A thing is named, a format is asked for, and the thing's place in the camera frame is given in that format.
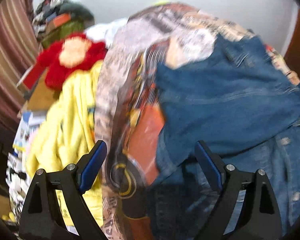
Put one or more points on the yellow cloth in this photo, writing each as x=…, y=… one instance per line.
x=68, y=131

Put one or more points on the white pillow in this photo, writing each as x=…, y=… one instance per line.
x=105, y=31

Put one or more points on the blue denim jacket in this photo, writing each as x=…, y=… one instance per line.
x=245, y=110

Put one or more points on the striped maroon curtain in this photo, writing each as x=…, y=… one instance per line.
x=18, y=51

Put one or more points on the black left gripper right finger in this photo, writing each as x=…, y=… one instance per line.
x=259, y=216

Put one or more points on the red plush toy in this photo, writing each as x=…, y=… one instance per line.
x=62, y=58

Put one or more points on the orange shoe box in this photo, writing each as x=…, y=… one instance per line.
x=58, y=21

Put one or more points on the dark grey pillow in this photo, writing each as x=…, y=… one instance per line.
x=77, y=10

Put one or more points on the printed newspaper pattern blanket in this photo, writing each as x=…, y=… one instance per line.
x=128, y=115

